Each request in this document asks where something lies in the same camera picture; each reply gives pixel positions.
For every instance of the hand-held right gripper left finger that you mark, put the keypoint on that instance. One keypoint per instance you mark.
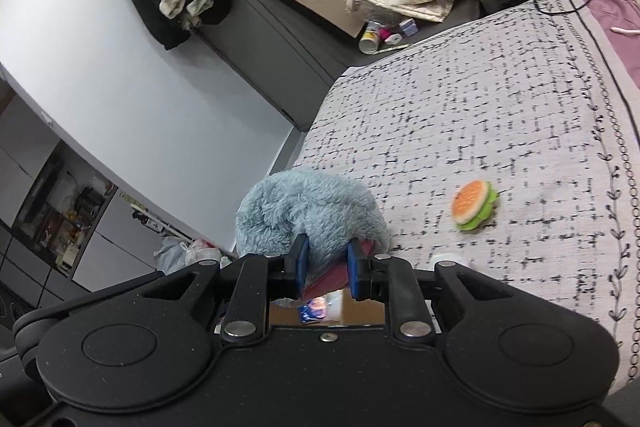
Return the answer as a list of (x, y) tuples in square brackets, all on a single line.
[(301, 267)]

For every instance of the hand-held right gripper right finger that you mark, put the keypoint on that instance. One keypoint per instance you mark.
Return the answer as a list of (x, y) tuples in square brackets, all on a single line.
[(356, 272)]

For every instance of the blue tissue packet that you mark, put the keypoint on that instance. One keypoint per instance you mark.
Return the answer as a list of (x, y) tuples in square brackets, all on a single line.
[(312, 311)]

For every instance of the fluffy blue plush slipper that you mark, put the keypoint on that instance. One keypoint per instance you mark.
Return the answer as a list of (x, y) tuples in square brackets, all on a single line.
[(310, 207)]

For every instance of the burger plush toy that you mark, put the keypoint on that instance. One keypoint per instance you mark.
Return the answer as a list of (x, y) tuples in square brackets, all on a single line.
[(474, 206)]

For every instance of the white plastic bags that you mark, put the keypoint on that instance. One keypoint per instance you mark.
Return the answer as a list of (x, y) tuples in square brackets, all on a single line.
[(182, 254)]

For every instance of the black patterned white bedspread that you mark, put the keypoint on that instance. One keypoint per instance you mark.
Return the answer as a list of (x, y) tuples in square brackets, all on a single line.
[(475, 117)]

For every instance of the grey wardrobe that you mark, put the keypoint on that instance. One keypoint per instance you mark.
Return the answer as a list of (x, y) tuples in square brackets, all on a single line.
[(270, 52)]

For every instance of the yellow white can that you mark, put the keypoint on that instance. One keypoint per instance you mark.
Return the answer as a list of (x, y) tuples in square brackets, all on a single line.
[(370, 39)]

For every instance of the cluttered display shelf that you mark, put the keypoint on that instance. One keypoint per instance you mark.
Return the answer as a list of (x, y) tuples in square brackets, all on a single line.
[(60, 217)]

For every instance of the small purple box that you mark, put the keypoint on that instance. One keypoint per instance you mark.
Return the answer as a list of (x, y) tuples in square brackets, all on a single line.
[(408, 27)]

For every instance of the pink bed sheet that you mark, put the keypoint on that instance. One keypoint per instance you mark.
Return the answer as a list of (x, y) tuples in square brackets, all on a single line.
[(617, 52)]

